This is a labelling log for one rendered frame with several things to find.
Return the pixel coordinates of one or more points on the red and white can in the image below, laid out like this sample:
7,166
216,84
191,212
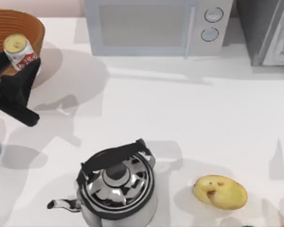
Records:
16,45

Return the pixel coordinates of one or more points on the brown wicker basket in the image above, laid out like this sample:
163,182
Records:
16,21

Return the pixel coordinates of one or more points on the shiny metal kettle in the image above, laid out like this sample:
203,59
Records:
118,189

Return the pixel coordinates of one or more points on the microwave oven door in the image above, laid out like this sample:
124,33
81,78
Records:
142,26

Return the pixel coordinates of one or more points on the round microwave knob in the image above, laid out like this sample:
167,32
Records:
210,34
213,14

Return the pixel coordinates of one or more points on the pale microwave oven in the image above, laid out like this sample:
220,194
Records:
224,28

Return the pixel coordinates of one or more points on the yellow potato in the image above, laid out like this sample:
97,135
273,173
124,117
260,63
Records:
223,192

